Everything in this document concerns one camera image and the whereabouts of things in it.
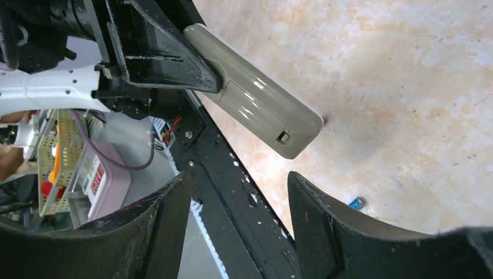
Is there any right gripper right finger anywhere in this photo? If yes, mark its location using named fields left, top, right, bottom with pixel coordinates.
left=287, top=171, right=492, bottom=278

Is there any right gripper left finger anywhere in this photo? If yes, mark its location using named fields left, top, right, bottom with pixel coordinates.
left=1, top=172, right=193, bottom=278

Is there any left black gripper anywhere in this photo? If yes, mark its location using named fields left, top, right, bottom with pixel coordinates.
left=50, top=1, right=222, bottom=119

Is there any grey white remote control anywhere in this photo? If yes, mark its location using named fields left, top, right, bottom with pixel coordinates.
left=184, top=24, right=323, bottom=159

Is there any blue AAA battery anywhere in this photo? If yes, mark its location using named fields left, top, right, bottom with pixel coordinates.
left=349, top=196, right=367, bottom=211

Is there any yellow perforated basket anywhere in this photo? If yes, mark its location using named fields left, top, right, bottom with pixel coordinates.
left=37, top=109, right=87, bottom=216

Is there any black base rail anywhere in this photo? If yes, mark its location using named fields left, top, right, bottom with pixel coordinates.
left=151, top=91, right=301, bottom=278

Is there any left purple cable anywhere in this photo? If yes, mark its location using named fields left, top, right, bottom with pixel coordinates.
left=69, top=109, right=157, bottom=172

